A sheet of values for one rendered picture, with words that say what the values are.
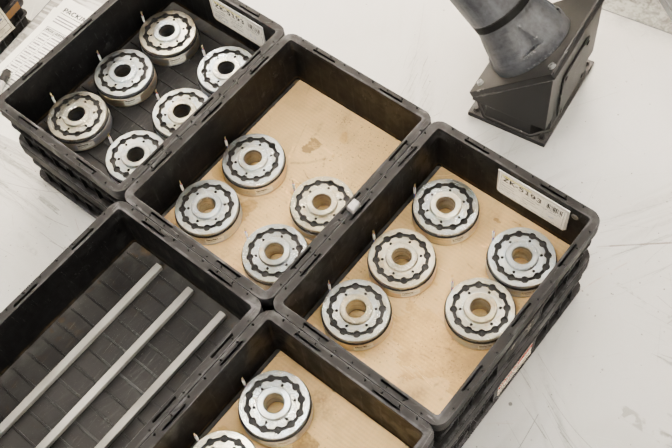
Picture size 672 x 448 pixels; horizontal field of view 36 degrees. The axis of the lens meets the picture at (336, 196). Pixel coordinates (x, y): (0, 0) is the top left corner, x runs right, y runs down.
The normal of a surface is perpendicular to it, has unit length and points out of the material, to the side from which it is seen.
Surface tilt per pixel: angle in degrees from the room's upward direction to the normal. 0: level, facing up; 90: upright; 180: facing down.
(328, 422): 0
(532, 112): 90
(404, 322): 0
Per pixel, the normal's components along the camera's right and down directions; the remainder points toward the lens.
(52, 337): -0.07, -0.52
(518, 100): -0.52, 0.75
